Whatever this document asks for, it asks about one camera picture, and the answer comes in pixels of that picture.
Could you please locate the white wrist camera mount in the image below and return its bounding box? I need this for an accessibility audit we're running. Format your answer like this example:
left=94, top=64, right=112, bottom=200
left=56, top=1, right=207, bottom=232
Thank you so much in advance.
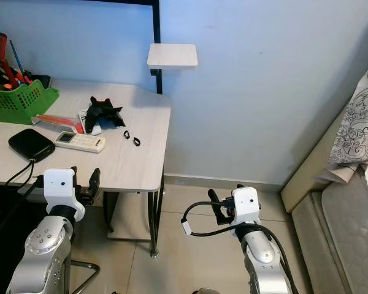
left=43, top=167, right=86, bottom=222
left=230, top=186, right=262, bottom=226

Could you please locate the white quilted mattress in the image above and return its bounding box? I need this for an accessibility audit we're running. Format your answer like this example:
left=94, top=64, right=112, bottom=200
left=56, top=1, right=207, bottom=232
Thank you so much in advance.
left=291, top=162, right=368, bottom=294

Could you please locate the red handled tool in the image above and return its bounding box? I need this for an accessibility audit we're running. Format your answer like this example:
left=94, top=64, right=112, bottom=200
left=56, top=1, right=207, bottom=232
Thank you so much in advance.
left=0, top=32, right=8, bottom=75

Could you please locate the black pouch cord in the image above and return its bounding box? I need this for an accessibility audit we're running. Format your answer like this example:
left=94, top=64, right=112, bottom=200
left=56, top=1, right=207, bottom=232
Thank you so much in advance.
left=5, top=159, right=37, bottom=187

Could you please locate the white remote control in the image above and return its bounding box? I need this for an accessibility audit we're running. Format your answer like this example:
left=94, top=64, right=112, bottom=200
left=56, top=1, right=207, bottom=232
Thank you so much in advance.
left=55, top=130, right=106, bottom=154

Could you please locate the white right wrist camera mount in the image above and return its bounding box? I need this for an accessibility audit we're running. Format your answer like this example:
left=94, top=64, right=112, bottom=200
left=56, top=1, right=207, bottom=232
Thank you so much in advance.
left=230, top=186, right=262, bottom=226

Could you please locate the white red printed card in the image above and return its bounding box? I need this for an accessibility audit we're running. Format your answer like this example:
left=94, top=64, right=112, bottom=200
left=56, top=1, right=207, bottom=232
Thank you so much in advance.
left=77, top=108, right=102, bottom=135

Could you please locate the grey metal tube frame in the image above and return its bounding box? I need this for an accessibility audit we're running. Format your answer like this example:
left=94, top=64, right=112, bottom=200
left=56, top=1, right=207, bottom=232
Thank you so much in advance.
left=69, top=260, right=102, bottom=294

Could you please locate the small black box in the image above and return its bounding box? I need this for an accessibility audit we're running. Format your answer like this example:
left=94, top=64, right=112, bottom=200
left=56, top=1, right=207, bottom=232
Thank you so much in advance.
left=31, top=73, right=53, bottom=89

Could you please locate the red flat packet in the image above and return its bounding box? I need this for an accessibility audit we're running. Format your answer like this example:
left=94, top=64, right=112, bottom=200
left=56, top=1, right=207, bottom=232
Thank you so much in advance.
left=36, top=113, right=85, bottom=132

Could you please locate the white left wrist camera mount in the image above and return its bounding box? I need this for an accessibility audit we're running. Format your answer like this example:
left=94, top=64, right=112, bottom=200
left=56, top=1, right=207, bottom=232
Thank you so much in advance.
left=43, top=167, right=86, bottom=222

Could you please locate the green plastic basket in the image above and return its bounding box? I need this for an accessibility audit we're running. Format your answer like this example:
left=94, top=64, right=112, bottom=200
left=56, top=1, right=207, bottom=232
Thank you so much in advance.
left=0, top=78, right=60, bottom=125

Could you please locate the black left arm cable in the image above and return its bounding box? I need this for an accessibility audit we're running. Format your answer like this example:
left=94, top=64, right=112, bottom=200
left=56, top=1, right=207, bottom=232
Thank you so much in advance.
left=0, top=175, right=45, bottom=249

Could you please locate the small white shelf board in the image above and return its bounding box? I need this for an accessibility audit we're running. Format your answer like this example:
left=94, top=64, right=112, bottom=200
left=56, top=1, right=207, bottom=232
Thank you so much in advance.
left=147, top=43, right=198, bottom=68

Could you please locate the light wood desk black frame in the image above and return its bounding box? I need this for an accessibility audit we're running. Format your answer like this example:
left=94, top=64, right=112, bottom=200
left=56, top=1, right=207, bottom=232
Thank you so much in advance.
left=0, top=0, right=172, bottom=258

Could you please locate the blue pen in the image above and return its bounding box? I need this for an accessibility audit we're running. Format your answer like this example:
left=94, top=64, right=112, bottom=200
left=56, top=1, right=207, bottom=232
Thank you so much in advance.
left=10, top=40, right=26, bottom=80

